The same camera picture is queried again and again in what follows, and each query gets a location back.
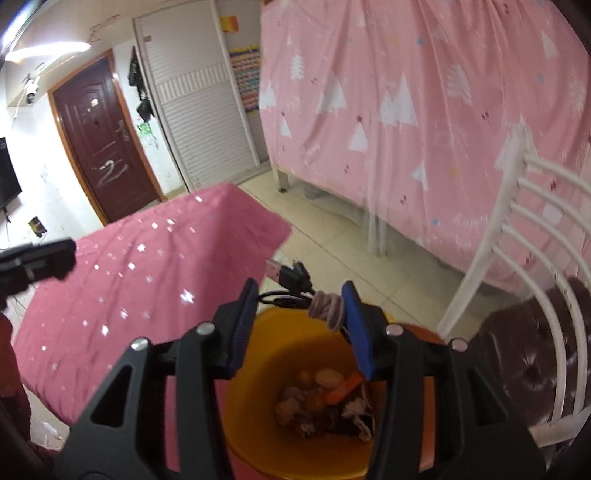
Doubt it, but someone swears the colourful chart poster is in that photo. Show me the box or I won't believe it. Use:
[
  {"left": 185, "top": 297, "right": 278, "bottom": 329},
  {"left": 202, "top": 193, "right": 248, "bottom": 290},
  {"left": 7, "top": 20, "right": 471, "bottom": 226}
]
[{"left": 229, "top": 44, "right": 262, "bottom": 112}]

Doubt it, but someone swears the orange cardboard box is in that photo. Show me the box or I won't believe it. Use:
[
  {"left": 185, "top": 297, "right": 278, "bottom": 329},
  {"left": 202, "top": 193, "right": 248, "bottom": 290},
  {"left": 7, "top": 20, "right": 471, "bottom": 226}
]
[{"left": 328, "top": 373, "right": 365, "bottom": 402}]

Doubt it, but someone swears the white tulle net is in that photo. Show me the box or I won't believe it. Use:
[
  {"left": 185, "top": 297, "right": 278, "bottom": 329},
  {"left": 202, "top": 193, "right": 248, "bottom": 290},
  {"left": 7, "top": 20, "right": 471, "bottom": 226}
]
[{"left": 362, "top": 185, "right": 393, "bottom": 257}]

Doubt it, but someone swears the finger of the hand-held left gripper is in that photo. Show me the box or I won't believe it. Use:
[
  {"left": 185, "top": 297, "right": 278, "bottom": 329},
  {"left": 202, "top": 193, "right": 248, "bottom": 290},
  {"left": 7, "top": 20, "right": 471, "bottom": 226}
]
[{"left": 0, "top": 237, "right": 78, "bottom": 296}]

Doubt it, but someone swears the ceiling light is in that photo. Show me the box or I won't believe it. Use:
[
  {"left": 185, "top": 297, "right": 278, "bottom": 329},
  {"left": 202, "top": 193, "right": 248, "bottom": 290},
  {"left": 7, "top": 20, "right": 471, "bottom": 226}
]
[{"left": 4, "top": 41, "right": 90, "bottom": 63}]

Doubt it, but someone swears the pink star-print tablecloth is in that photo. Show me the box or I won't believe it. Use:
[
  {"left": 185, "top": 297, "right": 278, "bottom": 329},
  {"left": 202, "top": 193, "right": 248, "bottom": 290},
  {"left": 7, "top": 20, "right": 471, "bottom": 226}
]
[{"left": 11, "top": 182, "right": 293, "bottom": 425}]

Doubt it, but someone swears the white louvered wardrobe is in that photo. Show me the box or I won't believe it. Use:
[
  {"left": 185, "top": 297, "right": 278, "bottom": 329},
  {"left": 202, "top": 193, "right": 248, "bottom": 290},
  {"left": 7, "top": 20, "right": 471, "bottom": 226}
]
[{"left": 133, "top": 0, "right": 271, "bottom": 192}]

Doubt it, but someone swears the yellow plastic bin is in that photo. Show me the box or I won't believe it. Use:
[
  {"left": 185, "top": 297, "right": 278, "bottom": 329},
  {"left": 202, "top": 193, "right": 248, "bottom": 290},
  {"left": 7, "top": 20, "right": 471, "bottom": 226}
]
[{"left": 222, "top": 307, "right": 398, "bottom": 480}]

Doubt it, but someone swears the black usb cable bundle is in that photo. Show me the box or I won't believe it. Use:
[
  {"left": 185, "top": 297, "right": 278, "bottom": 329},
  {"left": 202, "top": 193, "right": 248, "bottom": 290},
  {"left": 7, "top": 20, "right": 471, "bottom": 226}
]
[{"left": 265, "top": 259, "right": 347, "bottom": 330}]

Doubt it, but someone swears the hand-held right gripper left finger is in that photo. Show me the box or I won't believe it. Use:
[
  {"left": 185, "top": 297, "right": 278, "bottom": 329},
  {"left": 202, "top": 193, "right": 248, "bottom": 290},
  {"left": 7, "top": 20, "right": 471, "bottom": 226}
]
[{"left": 53, "top": 277, "right": 259, "bottom": 480}]

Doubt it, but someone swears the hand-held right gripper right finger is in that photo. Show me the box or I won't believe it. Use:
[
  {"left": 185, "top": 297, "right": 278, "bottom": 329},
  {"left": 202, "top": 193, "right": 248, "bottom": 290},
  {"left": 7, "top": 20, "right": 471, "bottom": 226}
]
[{"left": 341, "top": 279, "right": 550, "bottom": 480}]

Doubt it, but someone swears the dark brown door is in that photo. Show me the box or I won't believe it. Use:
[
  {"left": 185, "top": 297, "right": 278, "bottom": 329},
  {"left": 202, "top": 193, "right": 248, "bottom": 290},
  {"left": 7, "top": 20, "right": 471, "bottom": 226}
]
[{"left": 48, "top": 50, "right": 163, "bottom": 224}]

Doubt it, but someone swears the black backpack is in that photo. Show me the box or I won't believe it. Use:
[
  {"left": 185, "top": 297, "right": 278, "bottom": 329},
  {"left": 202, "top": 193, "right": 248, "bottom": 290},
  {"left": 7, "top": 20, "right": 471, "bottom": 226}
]
[{"left": 127, "top": 46, "right": 147, "bottom": 97}]

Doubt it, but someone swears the black wall television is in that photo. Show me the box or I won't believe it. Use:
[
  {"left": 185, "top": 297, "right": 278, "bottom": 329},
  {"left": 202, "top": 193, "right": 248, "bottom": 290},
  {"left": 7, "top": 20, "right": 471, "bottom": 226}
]
[{"left": 0, "top": 137, "right": 23, "bottom": 209}]

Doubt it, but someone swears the white chair brown cushion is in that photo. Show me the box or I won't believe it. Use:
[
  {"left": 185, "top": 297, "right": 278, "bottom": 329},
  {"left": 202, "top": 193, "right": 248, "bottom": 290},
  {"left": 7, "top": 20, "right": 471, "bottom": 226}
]
[{"left": 436, "top": 124, "right": 591, "bottom": 448}]

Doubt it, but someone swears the dark red clothing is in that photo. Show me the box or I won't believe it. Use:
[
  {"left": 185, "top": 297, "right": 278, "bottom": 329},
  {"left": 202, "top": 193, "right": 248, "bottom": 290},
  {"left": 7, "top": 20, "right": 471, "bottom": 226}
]
[{"left": 0, "top": 314, "right": 31, "bottom": 444}]

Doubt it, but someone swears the pink tree-print curtain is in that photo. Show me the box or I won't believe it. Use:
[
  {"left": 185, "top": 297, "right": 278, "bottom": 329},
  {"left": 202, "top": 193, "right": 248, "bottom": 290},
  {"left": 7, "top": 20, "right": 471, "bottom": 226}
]
[{"left": 259, "top": 0, "right": 591, "bottom": 296}]

